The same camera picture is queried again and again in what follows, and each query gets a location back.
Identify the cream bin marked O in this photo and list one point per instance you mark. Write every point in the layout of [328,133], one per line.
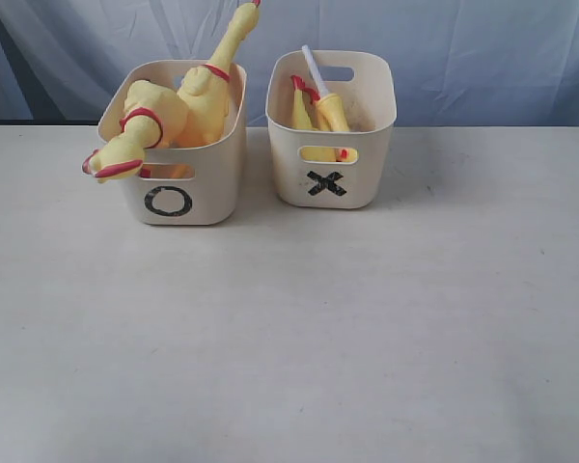
[195,186]

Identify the cream bin marked X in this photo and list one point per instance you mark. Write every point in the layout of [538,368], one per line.
[319,168]

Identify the yellow chicken body headless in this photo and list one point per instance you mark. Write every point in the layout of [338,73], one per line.
[300,117]

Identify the white backdrop curtain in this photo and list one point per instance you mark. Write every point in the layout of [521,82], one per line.
[453,62]

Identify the yellow rubber chicken front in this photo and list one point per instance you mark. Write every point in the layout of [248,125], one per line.
[205,88]

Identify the yellow rubber chicken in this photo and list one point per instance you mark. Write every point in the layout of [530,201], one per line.
[153,117]
[205,88]

